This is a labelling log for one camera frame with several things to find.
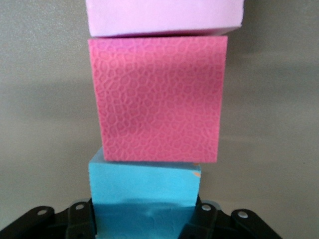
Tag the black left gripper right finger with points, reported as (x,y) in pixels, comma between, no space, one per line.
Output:
(211,224)

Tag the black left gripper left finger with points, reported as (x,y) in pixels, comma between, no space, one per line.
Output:
(74,224)

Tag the sky blue foam block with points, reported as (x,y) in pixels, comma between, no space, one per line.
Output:
(144,189)

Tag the crimson foam block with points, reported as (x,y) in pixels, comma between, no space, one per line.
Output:
(157,99)

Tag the light pink foam block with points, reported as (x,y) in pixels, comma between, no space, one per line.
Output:
(162,17)

